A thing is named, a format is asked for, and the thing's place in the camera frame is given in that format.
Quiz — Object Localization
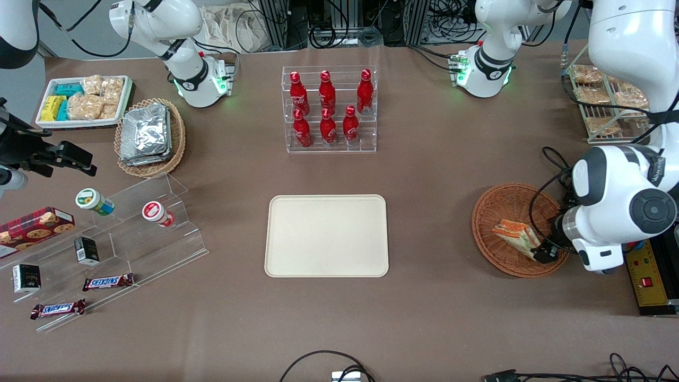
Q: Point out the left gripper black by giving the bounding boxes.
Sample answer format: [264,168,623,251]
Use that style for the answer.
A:
[532,210,574,265]

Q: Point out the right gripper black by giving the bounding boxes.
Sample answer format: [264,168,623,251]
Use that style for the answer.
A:
[0,125,98,179]

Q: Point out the triangular sandwich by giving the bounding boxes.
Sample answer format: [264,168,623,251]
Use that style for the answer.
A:
[492,219,542,261]

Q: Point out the white rectangular snack tray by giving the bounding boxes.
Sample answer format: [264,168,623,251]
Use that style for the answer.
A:
[35,75,134,129]

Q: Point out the brown wicker basket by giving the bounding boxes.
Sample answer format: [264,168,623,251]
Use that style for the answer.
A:
[472,183,571,279]

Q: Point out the light wicker basket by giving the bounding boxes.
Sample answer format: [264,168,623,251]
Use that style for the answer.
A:
[115,98,187,179]

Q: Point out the beige plastic tray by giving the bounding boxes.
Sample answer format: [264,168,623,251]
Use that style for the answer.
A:
[264,194,390,279]

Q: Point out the green lid yogurt cup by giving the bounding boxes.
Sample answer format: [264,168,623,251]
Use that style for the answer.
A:
[75,188,115,217]

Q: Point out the yellow snack packet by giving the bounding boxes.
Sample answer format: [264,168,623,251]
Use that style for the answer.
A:
[41,95,67,122]

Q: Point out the silver foil packets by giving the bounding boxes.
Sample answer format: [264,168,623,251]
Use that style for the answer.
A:
[119,103,173,167]

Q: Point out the red tartan cookie box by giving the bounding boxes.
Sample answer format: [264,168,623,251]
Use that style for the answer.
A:
[0,206,75,259]

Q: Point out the small black box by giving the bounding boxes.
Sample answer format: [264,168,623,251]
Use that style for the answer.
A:
[12,263,42,294]
[74,236,101,266]

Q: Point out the red lid yogurt cup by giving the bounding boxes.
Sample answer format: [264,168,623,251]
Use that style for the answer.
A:
[141,200,176,228]

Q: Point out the yellow black power strip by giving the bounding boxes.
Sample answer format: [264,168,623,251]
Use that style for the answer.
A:
[624,237,679,318]

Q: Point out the clear acrylic stepped shelf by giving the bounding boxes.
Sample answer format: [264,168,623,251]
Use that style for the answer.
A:
[0,172,210,334]

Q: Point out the Snickers chocolate bar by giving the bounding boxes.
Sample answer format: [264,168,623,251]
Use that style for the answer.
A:
[30,299,87,320]
[82,273,135,292]

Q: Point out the wrapped pastry packet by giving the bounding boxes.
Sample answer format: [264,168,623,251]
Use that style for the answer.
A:
[612,89,651,111]
[573,86,611,106]
[583,116,621,135]
[570,64,604,86]

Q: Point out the beige cloth bag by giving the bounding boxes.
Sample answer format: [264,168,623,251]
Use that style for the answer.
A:
[201,4,269,54]

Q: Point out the red cola bottle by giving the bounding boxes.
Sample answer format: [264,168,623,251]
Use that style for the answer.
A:
[356,68,375,115]
[319,108,338,148]
[342,105,361,146]
[318,70,337,112]
[293,108,313,149]
[289,71,310,115]

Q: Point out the clear acrylic bottle rack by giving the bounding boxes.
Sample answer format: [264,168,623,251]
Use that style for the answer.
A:
[282,65,379,155]

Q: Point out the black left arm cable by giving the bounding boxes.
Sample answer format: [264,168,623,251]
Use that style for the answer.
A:
[529,146,574,256]

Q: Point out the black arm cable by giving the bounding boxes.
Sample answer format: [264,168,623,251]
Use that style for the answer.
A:
[529,146,574,256]
[38,0,134,59]

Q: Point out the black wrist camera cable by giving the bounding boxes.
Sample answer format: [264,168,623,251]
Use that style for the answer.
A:
[0,98,54,140]

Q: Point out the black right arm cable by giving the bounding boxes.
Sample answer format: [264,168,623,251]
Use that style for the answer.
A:
[38,0,134,59]

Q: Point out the white wire rack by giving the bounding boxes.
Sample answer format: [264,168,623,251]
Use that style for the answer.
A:
[561,45,654,145]

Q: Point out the black cable with connector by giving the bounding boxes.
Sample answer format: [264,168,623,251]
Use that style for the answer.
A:
[482,352,679,382]

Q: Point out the black looped table cable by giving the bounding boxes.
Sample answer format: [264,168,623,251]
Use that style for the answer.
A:
[279,350,376,382]

